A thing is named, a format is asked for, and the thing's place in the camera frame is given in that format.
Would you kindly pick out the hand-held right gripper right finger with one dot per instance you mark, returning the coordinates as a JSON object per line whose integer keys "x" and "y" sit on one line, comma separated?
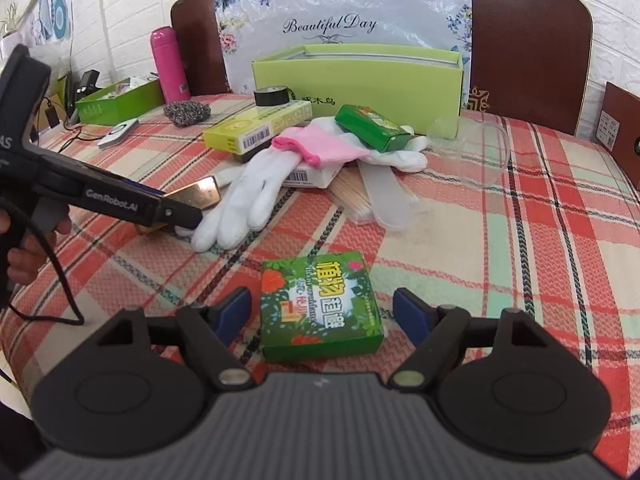
{"x": 407, "y": 306}

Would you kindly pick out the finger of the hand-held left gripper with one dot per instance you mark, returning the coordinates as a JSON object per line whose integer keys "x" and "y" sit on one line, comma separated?
{"x": 137, "y": 188}
{"x": 177, "y": 215}

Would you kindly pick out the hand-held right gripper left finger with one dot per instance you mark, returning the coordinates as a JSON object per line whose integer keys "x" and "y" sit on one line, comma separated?
{"x": 235, "y": 306}

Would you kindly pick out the shiny gold tool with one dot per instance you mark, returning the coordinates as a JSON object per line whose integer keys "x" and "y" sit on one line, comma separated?
{"x": 200, "y": 195}

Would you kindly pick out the green leaf-print box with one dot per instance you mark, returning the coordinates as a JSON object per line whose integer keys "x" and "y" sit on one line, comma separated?
{"x": 320, "y": 305}

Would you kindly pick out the long yellow-green box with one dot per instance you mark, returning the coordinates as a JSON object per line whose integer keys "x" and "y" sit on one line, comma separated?
{"x": 250, "y": 127}

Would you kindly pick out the white box with red label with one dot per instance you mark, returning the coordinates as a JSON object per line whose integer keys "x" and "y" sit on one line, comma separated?
{"x": 315, "y": 177}

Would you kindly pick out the dark blue small box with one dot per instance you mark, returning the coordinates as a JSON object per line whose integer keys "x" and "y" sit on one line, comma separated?
{"x": 272, "y": 97}

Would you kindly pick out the large light green box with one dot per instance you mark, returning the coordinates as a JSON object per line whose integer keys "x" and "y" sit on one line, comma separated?
{"x": 360, "y": 85}

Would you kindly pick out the person's left hand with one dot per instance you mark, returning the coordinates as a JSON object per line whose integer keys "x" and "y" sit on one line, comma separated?
{"x": 30, "y": 262}

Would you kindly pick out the small black adapter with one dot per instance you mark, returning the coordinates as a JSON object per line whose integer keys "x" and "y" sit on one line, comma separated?
{"x": 50, "y": 112}

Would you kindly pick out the white round-button device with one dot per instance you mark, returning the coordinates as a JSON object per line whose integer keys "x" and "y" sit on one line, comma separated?
{"x": 117, "y": 134}

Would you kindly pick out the dark green open box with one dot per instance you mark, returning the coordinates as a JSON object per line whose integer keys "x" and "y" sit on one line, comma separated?
{"x": 115, "y": 107}

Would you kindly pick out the grey steel wool scrubber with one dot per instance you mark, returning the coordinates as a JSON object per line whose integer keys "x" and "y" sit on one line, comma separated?
{"x": 186, "y": 113}

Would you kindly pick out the black charger stand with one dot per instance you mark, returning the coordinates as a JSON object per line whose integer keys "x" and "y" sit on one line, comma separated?
{"x": 87, "y": 80}

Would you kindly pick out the white printed packet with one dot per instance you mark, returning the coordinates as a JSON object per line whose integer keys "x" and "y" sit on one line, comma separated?
{"x": 130, "y": 85}

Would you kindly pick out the plaid tablecloth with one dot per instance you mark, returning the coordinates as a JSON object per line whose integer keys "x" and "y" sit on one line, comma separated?
{"x": 500, "y": 260}

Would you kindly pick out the packet of wooden toothpicks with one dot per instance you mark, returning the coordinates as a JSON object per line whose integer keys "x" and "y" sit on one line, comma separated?
{"x": 350, "y": 195}

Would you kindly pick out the pink thermos bottle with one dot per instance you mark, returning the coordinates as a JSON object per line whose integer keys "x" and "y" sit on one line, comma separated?
{"x": 170, "y": 65}

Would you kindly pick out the clear plastic bowl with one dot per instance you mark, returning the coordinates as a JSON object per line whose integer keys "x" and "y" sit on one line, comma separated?
{"x": 470, "y": 160}

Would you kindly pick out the small green box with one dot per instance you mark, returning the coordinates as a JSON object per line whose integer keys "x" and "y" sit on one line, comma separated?
{"x": 372, "y": 127}

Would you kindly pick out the brown cardboard box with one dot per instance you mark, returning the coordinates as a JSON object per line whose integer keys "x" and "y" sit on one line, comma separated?
{"x": 620, "y": 125}

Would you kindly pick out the brown wooden board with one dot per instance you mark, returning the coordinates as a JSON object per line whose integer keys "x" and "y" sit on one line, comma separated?
{"x": 525, "y": 45}

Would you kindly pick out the blue wall sticker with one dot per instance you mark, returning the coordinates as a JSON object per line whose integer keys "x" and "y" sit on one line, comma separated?
{"x": 55, "y": 15}

